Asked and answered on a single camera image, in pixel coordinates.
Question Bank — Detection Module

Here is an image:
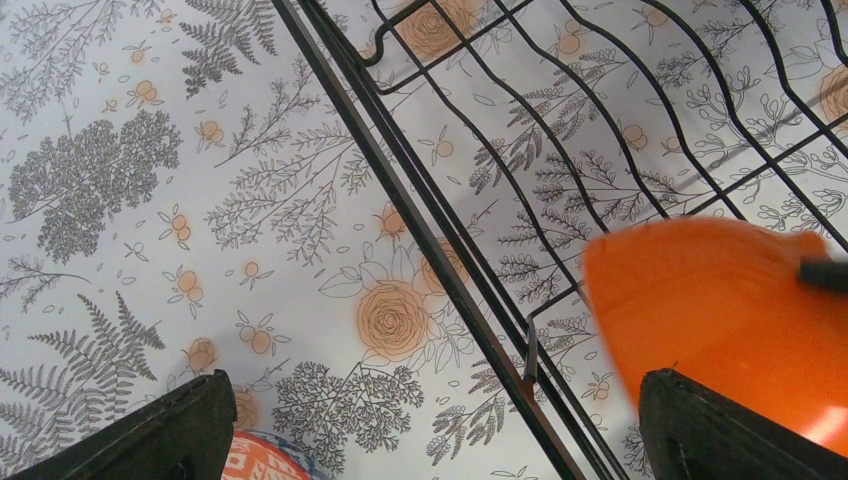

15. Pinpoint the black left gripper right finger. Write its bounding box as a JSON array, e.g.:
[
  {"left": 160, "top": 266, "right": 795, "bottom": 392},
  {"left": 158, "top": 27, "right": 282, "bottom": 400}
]
[{"left": 638, "top": 369, "right": 847, "bottom": 480}]

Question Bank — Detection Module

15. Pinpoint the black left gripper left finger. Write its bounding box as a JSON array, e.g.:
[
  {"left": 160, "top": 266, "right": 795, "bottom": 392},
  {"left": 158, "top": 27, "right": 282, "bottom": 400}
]
[{"left": 11, "top": 370, "right": 237, "bottom": 480}]

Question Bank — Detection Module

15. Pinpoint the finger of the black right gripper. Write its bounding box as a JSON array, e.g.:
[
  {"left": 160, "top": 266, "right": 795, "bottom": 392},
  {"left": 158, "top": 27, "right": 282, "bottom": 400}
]
[{"left": 798, "top": 259, "right": 847, "bottom": 293}]

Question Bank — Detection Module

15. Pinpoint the orange bowl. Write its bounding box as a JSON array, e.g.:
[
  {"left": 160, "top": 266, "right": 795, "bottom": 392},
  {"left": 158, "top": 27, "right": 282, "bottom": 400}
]
[{"left": 582, "top": 216, "right": 847, "bottom": 454}]

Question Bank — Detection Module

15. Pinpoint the black wire dish rack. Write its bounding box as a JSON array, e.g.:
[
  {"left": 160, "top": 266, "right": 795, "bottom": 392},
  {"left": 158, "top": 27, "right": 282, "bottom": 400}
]
[{"left": 275, "top": 1, "right": 847, "bottom": 479}]

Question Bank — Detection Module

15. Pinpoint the floral patterned table mat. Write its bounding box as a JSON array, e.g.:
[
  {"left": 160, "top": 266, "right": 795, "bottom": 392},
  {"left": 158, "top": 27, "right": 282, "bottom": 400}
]
[{"left": 0, "top": 0, "right": 848, "bottom": 480}]

